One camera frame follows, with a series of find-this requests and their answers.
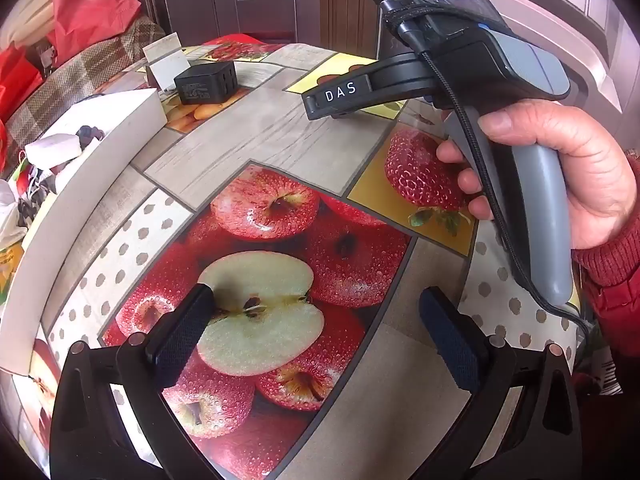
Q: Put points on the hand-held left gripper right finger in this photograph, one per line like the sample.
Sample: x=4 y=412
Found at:
x=452 y=340

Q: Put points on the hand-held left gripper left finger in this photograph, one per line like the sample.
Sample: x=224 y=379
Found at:
x=182 y=335

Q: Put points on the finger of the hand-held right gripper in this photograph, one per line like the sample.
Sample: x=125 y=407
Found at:
x=350 y=92

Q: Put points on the white cardboard box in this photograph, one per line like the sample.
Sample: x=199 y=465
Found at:
x=75 y=210

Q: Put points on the person's right forearm red sleeve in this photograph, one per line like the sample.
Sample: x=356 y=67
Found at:
x=615 y=280

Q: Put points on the person's right hand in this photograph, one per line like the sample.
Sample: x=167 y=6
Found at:
x=595 y=180

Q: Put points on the fruit print tablecloth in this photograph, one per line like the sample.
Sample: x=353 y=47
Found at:
x=280 y=130

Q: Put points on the pink plastic chair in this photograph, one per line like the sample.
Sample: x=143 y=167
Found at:
x=585 y=20

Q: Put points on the black power adapter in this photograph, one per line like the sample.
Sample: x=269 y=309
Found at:
x=205 y=82

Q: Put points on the white folded card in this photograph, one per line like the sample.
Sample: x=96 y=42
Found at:
x=167 y=60

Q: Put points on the white folded towel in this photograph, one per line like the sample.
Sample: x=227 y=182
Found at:
x=52 y=147

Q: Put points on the red plastic bag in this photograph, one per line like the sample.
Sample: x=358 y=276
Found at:
x=90 y=10

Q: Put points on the plaid blanket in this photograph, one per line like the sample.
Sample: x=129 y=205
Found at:
x=75 y=70

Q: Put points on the red gift bag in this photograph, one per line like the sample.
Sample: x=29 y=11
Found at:
x=17 y=80

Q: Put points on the cream cushion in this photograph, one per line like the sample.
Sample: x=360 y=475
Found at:
x=25 y=22

